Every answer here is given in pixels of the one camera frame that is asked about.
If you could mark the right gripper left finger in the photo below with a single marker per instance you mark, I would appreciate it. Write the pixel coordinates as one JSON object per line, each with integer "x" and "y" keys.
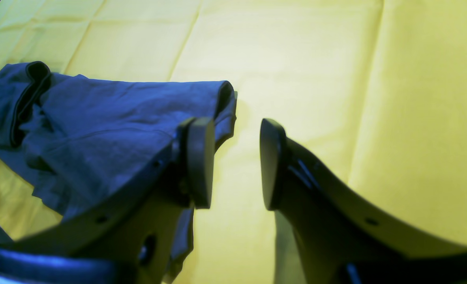
{"x": 128, "y": 238}

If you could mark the blue-grey T-shirt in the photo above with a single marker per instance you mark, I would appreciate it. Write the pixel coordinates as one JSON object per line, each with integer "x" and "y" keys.
{"x": 79, "y": 140}

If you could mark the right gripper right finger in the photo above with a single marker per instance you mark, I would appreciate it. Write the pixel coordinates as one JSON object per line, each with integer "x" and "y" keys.
{"x": 341, "y": 237}

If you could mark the yellow table cloth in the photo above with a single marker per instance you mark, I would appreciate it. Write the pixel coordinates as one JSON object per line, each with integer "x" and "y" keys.
{"x": 377, "y": 89}

